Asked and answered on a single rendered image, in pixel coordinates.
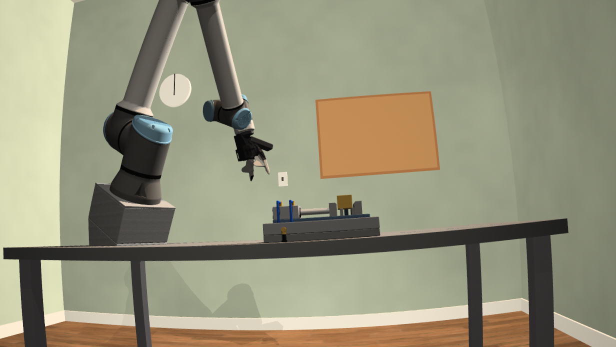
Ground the yellow rectangular block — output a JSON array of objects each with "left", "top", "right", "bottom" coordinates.
[{"left": 337, "top": 194, "right": 353, "bottom": 210}]

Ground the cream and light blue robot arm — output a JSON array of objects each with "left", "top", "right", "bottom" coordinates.
[{"left": 103, "top": 0, "right": 255, "bottom": 205}]

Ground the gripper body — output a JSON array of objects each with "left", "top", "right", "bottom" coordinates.
[{"left": 234, "top": 130, "right": 259, "bottom": 162}]

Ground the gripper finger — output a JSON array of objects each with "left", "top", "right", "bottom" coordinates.
[
  {"left": 253, "top": 146, "right": 270, "bottom": 174},
  {"left": 241, "top": 158, "right": 254, "bottom": 181}
]

